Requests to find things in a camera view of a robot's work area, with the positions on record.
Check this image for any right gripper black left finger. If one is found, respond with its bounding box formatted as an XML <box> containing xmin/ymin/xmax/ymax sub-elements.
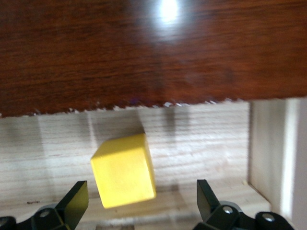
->
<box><xmin>0</xmin><ymin>181</ymin><xmax>90</xmax><ymax>230</ymax></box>

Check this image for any yellow block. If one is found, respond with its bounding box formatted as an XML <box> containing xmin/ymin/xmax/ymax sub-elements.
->
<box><xmin>90</xmin><ymin>133</ymin><xmax>157</xmax><ymax>209</ymax></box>

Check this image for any dark wooden cabinet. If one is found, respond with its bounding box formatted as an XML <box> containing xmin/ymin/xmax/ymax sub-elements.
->
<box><xmin>0</xmin><ymin>0</ymin><xmax>307</xmax><ymax>118</ymax></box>

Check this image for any light wooden tray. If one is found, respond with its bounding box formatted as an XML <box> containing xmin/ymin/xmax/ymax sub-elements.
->
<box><xmin>0</xmin><ymin>97</ymin><xmax>307</xmax><ymax>230</ymax></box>

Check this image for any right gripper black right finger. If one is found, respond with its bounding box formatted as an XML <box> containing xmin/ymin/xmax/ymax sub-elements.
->
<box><xmin>193</xmin><ymin>179</ymin><xmax>295</xmax><ymax>230</ymax></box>

